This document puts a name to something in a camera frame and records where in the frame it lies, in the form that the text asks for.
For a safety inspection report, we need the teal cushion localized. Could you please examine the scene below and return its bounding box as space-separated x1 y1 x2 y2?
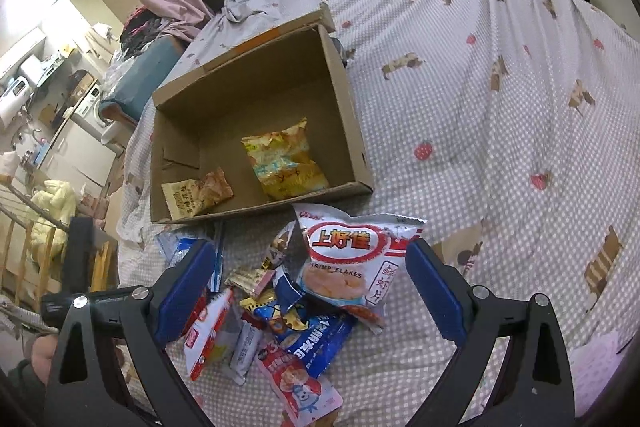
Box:
97 37 183 125

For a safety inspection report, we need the white kitchen appliance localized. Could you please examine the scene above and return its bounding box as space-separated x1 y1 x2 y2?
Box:
0 76 32 128

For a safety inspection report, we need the brown white small packet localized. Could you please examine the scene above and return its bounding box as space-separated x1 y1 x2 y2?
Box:
262 222 297 270

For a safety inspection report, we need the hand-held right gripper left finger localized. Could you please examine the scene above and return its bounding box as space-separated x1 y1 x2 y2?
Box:
44 238 217 427

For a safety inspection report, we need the blue white snack packet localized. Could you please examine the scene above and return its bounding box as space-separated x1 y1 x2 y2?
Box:
250 277 358 380

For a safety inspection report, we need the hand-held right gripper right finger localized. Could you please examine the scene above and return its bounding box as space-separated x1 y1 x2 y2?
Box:
405 238 576 427

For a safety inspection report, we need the brown cardboard box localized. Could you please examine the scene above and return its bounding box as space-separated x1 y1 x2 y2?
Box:
150 4 375 225

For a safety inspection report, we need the white washing machine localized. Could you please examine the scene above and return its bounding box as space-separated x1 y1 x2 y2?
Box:
70 84 110 128

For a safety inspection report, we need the red grey snack bar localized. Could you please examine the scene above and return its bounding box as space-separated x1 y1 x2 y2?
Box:
230 313 267 385

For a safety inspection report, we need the yellow cloth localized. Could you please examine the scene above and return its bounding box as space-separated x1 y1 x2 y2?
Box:
31 179 77 258

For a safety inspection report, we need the person's left hand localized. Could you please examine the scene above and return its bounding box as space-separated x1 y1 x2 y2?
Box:
31 334 63 382

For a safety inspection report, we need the pile of clothes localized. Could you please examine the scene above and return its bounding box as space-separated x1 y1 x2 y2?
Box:
119 6 168 58

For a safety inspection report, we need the pink patterned cloth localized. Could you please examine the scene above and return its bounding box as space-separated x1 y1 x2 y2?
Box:
570 329 632 419

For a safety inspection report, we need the beige orange snack packet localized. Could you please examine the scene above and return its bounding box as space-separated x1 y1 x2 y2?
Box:
161 167 234 220

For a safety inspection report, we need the person's left forearm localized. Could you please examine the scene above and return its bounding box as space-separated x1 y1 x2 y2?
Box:
0 357 50 427

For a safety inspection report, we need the pink cartoon snack packet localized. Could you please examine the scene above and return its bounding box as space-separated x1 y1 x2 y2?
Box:
256 337 345 427

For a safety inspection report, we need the beige snack bar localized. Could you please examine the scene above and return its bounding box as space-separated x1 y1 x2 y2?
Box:
225 266 277 300

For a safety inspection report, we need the wooden rack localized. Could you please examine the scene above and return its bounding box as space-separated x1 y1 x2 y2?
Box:
0 177 118 313

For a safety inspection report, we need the printed dotted blanket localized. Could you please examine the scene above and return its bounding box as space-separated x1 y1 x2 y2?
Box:
117 0 640 427

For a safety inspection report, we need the red edged white snack packet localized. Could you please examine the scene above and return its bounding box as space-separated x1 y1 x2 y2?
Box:
184 287 236 382

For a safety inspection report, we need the yellow snack packet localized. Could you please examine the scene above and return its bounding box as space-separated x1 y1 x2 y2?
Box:
241 118 330 202

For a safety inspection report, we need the clear blue plastic bag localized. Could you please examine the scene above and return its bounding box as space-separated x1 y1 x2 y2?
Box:
157 222 226 293

